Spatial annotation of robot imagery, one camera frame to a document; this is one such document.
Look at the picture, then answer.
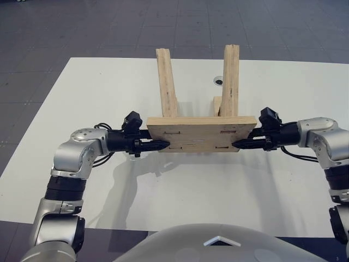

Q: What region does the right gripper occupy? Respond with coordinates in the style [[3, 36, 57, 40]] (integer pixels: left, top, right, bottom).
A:
[[231, 122, 300, 153]]

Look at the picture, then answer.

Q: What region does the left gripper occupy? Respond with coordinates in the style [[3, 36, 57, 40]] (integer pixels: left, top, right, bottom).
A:
[[106, 129, 171, 159]]

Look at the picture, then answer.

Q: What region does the wooden seat board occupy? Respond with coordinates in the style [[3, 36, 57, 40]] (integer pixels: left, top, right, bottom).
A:
[[146, 115, 257, 154]]

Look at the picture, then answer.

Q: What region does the wooden leg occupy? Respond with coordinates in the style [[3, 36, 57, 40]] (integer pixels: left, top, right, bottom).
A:
[[219, 43, 241, 118], [155, 47, 179, 119]]

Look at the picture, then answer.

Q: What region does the robot body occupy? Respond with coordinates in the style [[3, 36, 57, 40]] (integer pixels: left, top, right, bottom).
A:
[[113, 223, 336, 262]]

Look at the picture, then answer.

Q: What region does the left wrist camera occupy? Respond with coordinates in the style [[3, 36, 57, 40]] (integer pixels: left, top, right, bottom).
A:
[[121, 110, 143, 137]]

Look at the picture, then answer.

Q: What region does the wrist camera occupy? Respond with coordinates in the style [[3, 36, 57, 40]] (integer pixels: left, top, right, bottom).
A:
[[121, 110, 143, 137], [258, 107, 282, 129]]

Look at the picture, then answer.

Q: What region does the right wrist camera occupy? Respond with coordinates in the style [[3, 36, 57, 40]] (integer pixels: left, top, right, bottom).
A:
[[258, 107, 282, 129]]

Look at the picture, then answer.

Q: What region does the black cable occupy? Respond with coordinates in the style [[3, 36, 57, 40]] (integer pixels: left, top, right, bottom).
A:
[[89, 122, 123, 168], [280, 145, 323, 165]]

